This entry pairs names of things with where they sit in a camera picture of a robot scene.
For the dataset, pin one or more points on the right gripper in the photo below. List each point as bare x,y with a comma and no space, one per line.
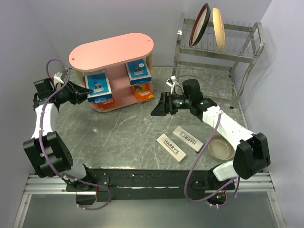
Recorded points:
165,105

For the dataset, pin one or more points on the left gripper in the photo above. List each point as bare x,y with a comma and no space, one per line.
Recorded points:
78,94

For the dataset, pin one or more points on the orange Gillette box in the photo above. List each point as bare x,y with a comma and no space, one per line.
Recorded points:
142,92
105,104

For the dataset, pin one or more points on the pink three-tier shelf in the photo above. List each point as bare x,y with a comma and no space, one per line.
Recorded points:
111,55

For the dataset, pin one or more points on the blue Harry's razor box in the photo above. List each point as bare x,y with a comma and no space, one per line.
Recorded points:
138,72

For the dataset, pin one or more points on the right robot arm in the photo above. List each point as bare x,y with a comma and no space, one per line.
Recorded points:
252,151

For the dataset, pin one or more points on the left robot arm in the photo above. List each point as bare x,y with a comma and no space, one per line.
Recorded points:
46,151

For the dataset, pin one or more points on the white Harry's box left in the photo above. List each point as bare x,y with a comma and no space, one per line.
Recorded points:
171,147

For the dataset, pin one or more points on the white harry's box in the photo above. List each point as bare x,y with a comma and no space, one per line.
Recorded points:
171,147
188,138

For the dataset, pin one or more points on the white Harry's box right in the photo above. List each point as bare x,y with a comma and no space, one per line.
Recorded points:
188,138

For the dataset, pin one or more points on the beige bowl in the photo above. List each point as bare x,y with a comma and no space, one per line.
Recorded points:
220,149

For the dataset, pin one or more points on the cream yellow plate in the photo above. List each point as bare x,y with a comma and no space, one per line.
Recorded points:
219,31

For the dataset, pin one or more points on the dark red plate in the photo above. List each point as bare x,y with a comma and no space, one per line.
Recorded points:
200,25

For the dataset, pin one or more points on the metal dish rack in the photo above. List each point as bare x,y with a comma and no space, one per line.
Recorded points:
244,45

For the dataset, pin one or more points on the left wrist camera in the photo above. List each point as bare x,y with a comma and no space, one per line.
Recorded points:
60,78

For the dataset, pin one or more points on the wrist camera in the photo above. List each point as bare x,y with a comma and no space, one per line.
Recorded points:
60,78
171,81

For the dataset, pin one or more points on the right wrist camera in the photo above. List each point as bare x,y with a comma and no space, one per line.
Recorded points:
171,81

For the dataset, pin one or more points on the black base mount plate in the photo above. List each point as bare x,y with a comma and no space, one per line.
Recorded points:
104,185

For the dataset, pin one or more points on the aluminium rail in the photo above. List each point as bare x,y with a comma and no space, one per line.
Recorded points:
260,182

